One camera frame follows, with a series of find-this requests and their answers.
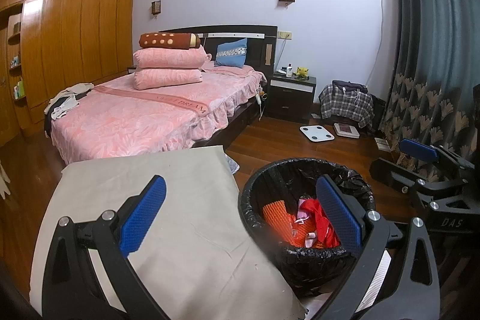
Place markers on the white bathroom scale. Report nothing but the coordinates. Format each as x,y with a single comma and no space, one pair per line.
316,133

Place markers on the pink folded quilt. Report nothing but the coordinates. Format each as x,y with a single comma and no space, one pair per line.
170,58
168,79

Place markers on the dark nightstand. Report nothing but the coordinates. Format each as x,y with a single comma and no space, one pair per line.
290,98

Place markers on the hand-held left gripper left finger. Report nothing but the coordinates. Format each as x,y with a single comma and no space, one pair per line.
144,215

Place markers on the yellow plush toy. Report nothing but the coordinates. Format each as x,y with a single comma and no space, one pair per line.
302,72

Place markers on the brown dotted blanket roll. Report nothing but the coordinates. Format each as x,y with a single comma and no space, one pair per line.
168,40

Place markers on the red cloth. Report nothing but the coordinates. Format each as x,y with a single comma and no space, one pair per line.
322,226

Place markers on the green bottle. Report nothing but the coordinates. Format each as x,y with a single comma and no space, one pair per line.
19,89

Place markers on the blue pillow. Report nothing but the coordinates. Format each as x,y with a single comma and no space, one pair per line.
230,53

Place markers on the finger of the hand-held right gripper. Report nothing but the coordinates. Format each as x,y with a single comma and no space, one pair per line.
393,175
418,151

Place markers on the wall socket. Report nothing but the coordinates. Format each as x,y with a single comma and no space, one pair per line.
285,34

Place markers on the bed with pink bedspread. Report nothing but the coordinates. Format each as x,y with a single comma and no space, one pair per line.
131,117

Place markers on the wooden wardrobe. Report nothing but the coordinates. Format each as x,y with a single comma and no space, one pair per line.
75,35

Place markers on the white lotion bottle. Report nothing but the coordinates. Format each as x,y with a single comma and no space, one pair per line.
289,71

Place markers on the trash bin with black bag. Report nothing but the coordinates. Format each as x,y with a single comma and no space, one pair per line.
270,177

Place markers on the white flat box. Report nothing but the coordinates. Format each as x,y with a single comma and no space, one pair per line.
382,144

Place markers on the orange foam net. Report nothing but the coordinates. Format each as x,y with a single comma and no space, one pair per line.
279,220

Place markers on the dark wooden bed frame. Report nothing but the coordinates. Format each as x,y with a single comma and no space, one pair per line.
255,42

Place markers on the white electric blanket controller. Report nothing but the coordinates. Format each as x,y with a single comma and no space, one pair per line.
259,98

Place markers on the plaid cloth bag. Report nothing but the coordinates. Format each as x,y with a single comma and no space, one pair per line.
345,104

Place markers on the scale with red centre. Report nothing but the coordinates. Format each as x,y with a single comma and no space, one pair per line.
347,130

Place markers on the pile of clothes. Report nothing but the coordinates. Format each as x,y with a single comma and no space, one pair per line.
67,98

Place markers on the dark patterned curtain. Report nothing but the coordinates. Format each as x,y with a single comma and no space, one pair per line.
431,42

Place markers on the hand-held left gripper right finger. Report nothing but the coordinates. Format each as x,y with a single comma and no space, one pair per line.
339,217

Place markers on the grey quilted mat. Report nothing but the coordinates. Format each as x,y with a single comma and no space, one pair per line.
232,164

